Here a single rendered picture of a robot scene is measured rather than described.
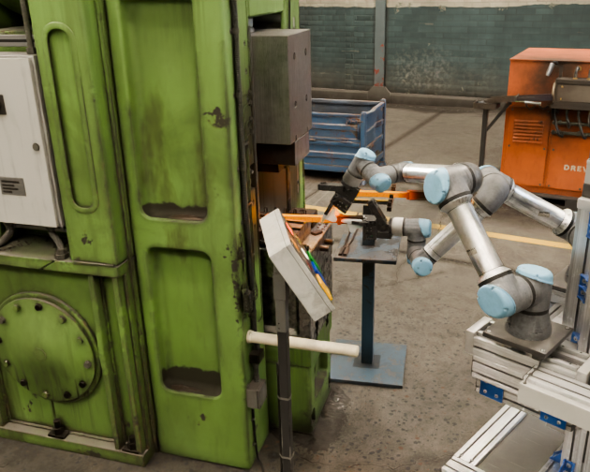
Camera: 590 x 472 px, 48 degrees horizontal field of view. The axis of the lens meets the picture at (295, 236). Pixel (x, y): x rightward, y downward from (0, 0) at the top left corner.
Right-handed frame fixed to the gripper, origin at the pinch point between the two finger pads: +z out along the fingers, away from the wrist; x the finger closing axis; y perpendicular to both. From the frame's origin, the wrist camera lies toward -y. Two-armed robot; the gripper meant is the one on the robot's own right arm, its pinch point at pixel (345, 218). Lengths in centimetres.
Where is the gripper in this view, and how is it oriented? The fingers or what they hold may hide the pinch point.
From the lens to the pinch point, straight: 274.0
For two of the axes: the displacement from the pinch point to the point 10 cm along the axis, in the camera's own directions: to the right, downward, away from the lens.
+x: 2.9, -3.7, 8.8
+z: -9.5, -0.7, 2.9
